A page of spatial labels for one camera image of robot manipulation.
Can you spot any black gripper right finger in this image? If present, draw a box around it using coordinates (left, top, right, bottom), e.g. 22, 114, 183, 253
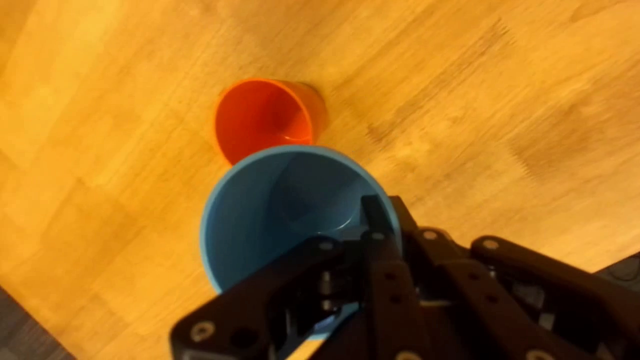
388, 196, 640, 360

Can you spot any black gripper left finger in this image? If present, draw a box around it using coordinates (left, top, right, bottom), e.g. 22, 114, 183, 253
168, 194, 435, 360

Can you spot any blue plastic cup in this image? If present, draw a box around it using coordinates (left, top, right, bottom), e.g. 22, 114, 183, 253
197, 145, 402, 343

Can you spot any orange plastic cup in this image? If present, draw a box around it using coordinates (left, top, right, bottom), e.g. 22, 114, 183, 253
212, 79, 330, 166

